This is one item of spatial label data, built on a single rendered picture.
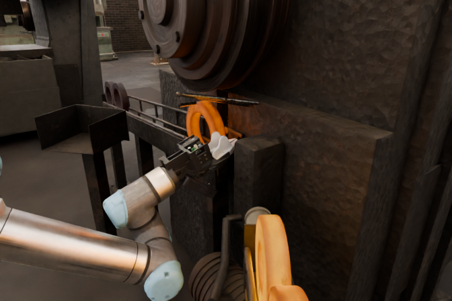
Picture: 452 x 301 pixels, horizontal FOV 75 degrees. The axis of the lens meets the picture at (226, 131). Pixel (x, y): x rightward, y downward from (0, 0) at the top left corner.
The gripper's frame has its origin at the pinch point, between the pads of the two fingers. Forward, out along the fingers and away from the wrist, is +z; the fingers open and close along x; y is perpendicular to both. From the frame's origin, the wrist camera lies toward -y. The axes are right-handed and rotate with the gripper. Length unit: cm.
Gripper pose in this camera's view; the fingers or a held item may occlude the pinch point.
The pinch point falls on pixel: (233, 144)
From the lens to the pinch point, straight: 80.5
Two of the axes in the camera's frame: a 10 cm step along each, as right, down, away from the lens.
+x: -5.8, -2.9, 7.6
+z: 7.8, -4.8, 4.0
